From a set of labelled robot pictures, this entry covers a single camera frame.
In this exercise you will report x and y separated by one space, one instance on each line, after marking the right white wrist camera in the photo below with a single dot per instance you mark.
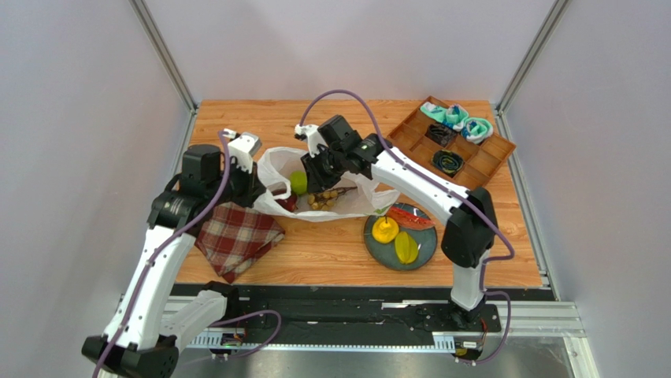
312 137

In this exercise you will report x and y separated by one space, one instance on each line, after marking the dark red fake fruit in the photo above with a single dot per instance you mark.
290 204

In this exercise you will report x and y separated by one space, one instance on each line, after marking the wooden compartment tray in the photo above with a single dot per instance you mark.
480 162

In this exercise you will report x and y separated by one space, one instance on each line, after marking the blue white sock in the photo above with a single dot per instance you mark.
476 130

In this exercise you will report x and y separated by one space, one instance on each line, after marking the blue ceramic plate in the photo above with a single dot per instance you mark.
385 253

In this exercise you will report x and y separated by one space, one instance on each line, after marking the white plastic bag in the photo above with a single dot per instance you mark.
353 196

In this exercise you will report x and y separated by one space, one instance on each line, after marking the red plaid cloth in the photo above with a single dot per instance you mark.
235 238

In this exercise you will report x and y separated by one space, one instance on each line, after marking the green fake lime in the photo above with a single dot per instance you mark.
298 182

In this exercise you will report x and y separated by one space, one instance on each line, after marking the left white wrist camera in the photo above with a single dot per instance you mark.
242 148

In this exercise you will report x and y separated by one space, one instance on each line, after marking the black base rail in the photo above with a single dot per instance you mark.
354 316

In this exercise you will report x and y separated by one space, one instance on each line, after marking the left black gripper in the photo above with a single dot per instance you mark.
253 187

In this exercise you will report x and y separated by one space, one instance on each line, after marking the teal white sock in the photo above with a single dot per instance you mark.
452 116

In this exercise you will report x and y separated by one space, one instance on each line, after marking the yellow fake starfruit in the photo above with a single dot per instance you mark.
406 248

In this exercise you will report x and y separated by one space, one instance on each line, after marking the red fake watermelon slice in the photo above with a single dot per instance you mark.
408 220

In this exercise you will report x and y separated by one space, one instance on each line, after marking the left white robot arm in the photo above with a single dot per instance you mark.
137 342

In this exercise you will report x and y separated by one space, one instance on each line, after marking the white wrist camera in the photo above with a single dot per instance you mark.
242 148
312 137

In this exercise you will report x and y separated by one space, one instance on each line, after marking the brown fake longan bunch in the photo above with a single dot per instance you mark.
326 200

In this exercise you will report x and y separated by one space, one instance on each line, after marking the yellow fake pear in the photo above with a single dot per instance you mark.
385 230

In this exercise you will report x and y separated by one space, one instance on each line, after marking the black sock roll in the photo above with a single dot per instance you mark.
440 134

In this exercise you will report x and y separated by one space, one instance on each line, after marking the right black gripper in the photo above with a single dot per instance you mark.
320 168

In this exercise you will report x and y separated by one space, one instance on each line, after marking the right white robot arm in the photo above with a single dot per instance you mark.
467 215

